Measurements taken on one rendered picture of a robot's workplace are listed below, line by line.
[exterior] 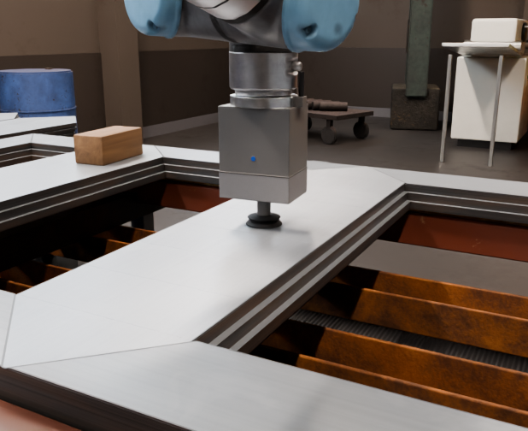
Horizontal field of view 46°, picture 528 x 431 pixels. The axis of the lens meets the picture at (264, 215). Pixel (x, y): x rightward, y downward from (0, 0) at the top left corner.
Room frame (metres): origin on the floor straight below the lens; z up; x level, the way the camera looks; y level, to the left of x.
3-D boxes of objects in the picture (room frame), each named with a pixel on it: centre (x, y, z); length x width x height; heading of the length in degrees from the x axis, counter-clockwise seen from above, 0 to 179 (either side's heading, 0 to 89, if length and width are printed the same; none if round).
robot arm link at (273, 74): (0.70, 0.00, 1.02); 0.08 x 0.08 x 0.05
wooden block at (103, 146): (1.09, 0.27, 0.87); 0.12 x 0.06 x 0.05; 157
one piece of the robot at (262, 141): (0.71, -0.01, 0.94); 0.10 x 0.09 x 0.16; 158
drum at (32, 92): (4.73, 1.70, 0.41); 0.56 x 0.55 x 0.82; 62
